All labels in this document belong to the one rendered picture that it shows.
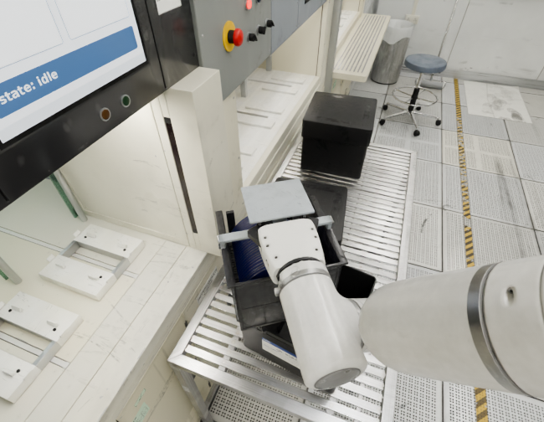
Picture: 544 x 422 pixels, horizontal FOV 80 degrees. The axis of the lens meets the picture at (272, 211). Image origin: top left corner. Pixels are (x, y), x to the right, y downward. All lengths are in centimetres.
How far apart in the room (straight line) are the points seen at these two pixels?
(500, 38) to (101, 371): 476
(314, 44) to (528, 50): 328
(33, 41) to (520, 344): 55
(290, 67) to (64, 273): 168
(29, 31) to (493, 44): 470
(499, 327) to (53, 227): 126
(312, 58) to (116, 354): 181
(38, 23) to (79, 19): 6
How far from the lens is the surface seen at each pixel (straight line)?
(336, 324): 45
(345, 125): 138
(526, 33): 493
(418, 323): 30
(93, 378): 96
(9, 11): 51
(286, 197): 62
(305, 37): 214
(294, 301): 47
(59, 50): 55
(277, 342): 85
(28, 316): 108
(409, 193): 151
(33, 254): 127
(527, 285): 25
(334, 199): 124
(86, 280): 108
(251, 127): 162
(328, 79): 234
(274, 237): 55
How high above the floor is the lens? 168
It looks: 44 degrees down
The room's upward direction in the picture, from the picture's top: straight up
